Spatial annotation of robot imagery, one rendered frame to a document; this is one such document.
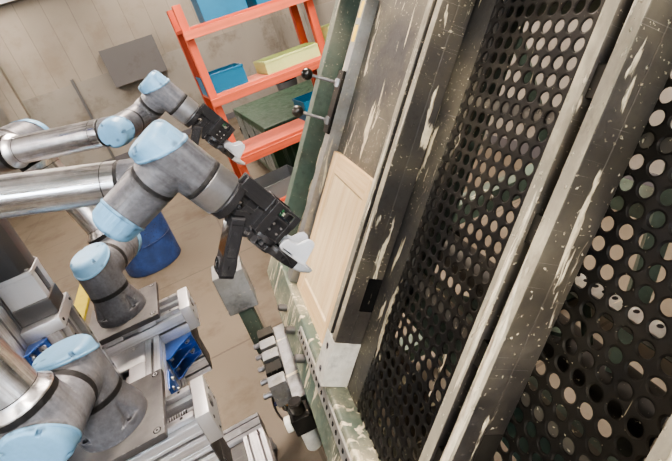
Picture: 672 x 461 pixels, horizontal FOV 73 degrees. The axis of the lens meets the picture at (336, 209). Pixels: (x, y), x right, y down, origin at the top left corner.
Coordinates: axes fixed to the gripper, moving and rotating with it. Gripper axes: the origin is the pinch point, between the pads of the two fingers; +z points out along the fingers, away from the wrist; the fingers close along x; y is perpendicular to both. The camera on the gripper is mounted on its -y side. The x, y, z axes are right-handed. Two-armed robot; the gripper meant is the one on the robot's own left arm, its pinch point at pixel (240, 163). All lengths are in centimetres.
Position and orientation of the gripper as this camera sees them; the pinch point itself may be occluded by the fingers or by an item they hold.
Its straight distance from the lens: 144.9
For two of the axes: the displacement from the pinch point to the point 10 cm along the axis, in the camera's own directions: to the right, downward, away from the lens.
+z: 6.7, 5.7, 4.8
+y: 6.5, -7.6, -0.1
